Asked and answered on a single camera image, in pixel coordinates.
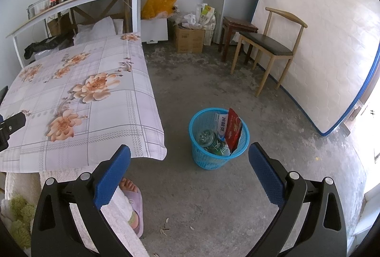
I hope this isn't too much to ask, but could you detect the green label plastic bottle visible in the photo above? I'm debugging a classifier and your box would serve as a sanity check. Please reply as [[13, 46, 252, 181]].
[[196, 129, 231, 157]]

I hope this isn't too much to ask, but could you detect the dark wooden stool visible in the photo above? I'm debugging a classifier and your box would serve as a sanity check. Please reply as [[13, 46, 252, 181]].
[[219, 16, 259, 62]]

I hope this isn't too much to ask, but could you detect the blue plastic basket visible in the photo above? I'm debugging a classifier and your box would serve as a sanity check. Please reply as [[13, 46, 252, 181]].
[[189, 108, 250, 171]]

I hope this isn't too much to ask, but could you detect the purple slipper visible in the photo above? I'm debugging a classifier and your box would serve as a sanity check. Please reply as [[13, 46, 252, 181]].
[[120, 186, 144, 238]]

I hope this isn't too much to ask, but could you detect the red snack packet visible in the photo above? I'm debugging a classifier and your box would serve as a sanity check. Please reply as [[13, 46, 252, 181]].
[[224, 108, 243, 154]]

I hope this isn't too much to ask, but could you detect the white desk with wooden top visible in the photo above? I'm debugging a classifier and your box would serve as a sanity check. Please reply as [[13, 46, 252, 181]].
[[6, 0, 143, 69]]

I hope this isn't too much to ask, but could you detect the white plastic bag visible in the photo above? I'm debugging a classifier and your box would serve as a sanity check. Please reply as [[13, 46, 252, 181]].
[[177, 13, 205, 30]]

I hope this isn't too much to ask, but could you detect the white storage box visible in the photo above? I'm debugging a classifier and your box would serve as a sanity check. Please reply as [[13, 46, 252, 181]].
[[140, 18, 169, 44]]

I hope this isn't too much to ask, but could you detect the yellow plastic bag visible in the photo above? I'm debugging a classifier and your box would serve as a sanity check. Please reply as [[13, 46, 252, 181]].
[[141, 0, 178, 19]]

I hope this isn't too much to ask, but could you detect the person's foot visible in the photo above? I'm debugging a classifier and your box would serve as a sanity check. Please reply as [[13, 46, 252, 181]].
[[119, 178, 143, 231]]

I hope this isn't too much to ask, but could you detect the white mattress with blue edge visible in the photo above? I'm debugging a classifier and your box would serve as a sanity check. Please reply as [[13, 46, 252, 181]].
[[249, 0, 380, 136]]

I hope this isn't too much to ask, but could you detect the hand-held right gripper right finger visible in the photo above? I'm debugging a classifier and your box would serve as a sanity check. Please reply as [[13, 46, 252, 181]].
[[246, 141, 348, 257]]

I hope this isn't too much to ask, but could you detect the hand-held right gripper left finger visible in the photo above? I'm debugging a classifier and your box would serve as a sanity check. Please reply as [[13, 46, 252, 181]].
[[30, 144, 133, 257]]

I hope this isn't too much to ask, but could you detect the wooden chair with dark seat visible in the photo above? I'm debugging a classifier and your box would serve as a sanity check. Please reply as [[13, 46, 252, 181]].
[[231, 7, 308, 98]]

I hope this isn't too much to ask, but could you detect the large white sack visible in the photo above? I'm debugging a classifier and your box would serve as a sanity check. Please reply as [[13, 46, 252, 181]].
[[73, 16, 124, 46]]

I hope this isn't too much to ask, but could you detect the white fleece clothing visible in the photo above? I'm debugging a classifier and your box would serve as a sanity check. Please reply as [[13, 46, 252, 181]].
[[0, 166, 149, 257]]

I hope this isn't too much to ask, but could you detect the blue and white box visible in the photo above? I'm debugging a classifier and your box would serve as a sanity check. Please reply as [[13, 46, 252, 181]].
[[214, 111, 230, 140]]

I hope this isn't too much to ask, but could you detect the black cloth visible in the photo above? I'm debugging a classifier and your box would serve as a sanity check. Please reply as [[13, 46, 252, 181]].
[[23, 34, 75, 61]]

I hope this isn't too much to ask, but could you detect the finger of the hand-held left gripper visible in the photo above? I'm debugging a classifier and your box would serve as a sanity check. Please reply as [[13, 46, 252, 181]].
[[0, 112, 27, 154]]

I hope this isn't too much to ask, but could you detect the green fluffy cloth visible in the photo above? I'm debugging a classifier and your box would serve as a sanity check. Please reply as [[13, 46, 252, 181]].
[[0, 194, 37, 249]]

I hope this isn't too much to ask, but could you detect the floral tablecloth table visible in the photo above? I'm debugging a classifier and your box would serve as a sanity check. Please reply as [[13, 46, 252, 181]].
[[0, 32, 168, 173]]

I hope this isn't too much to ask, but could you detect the white printed sack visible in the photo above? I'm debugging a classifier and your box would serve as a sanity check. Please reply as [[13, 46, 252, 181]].
[[196, 3, 217, 46]]

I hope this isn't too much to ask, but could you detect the glass lidded pot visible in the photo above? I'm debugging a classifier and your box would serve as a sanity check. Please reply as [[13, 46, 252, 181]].
[[27, 0, 51, 19]]

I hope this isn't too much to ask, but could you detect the small cardboard box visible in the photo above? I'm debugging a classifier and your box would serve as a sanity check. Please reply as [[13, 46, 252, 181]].
[[47, 17, 63, 37]]

